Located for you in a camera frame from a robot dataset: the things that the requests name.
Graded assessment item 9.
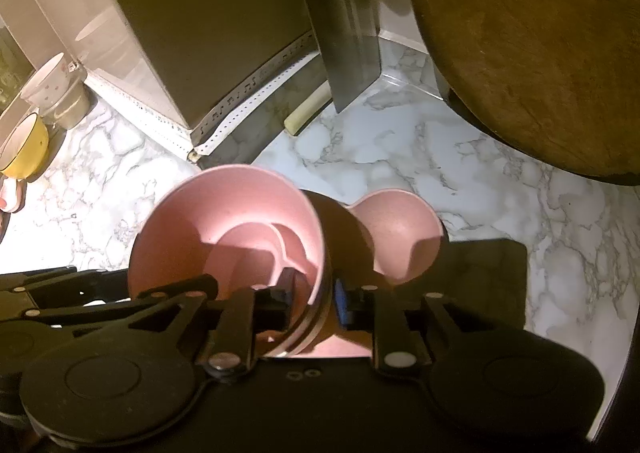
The metal cleaver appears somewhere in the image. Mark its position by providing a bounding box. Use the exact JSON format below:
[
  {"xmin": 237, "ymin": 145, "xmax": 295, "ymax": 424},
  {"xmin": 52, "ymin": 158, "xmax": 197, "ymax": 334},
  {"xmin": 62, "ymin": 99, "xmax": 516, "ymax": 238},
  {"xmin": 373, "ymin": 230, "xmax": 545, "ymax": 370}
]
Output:
[{"xmin": 295, "ymin": 0, "xmax": 382, "ymax": 115}]

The pale cylindrical handle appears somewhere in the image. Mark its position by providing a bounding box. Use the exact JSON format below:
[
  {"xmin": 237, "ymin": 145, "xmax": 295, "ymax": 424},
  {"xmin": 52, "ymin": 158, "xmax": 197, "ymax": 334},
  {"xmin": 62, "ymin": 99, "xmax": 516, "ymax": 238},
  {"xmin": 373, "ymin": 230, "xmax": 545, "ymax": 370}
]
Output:
[{"xmin": 283, "ymin": 94, "xmax": 329, "ymax": 135}]

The round wooden cutting board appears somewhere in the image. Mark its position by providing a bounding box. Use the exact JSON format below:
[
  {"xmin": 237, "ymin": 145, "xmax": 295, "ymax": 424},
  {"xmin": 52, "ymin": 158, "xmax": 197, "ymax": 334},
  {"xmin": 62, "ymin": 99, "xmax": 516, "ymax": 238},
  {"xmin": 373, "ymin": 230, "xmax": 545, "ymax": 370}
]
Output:
[{"xmin": 404, "ymin": 0, "xmax": 640, "ymax": 185}]

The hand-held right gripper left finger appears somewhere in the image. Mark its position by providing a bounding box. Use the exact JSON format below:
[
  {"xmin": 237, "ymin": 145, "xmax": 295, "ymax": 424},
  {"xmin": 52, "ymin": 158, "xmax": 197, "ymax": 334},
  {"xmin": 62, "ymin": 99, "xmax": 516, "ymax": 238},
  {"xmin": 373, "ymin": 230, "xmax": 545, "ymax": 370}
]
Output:
[{"xmin": 127, "ymin": 267, "xmax": 296, "ymax": 376}]

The small pink flower dish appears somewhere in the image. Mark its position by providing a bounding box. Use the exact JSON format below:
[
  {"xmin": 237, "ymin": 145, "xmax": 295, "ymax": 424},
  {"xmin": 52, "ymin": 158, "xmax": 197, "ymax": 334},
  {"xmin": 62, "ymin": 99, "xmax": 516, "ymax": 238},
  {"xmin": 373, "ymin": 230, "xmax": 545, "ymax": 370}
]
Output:
[{"xmin": 0, "ymin": 178, "xmax": 25, "ymax": 213}]

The white bowl with pink dots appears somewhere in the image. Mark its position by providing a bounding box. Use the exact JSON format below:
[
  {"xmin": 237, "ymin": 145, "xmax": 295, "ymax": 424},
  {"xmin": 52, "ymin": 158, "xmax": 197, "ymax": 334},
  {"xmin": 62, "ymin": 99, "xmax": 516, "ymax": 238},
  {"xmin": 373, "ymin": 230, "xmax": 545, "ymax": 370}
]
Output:
[{"xmin": 20, "ymin": 52, "xmax": 71, "ymax": 107}]

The yellow bowl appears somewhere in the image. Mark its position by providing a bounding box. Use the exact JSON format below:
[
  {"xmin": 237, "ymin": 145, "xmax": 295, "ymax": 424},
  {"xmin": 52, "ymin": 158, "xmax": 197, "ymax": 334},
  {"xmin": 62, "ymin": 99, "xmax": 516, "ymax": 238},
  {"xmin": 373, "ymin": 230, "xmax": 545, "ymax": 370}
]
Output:
[{"xmin": 0, "ymin": 112, "xmax": 51, "ymax": 180}]

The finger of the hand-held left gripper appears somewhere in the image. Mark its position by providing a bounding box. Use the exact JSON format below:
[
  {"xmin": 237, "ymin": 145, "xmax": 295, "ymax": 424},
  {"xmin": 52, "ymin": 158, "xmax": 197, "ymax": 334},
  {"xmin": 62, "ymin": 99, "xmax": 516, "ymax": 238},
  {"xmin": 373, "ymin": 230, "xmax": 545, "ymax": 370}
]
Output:
[
  {"xmin": 0, "ymin": 267, "xmax": 128, "ymax": 295},
  {"xmin": 17, "ymin": 297, "xmax": 151, "ymax": 326}
]

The patterned sealing tape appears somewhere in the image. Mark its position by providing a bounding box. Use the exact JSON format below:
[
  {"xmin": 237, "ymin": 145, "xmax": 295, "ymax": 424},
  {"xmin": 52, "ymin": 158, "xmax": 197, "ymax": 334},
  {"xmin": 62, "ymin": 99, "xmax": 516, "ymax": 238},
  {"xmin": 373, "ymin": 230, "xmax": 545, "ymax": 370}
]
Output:
[{"xmin": 84, "ymin": 30, "xmax": 322, "ymax": 157}]

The clear glass container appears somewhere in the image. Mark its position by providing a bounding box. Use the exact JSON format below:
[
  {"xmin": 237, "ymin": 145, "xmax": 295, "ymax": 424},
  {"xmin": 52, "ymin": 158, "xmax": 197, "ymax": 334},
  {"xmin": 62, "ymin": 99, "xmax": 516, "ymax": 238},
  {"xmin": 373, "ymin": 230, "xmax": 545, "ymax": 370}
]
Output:
[{"xmin": 42, "ymin": 66, "xmax": 91, "ymax": 130}]

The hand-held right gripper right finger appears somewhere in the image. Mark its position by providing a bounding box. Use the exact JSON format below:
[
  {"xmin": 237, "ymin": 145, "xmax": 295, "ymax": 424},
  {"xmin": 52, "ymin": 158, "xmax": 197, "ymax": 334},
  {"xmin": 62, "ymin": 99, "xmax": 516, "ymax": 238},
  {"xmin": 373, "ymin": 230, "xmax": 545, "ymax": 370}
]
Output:
[{"xmin": 334, "ymin": 279, "xmax": 501, "ymax": 378}]

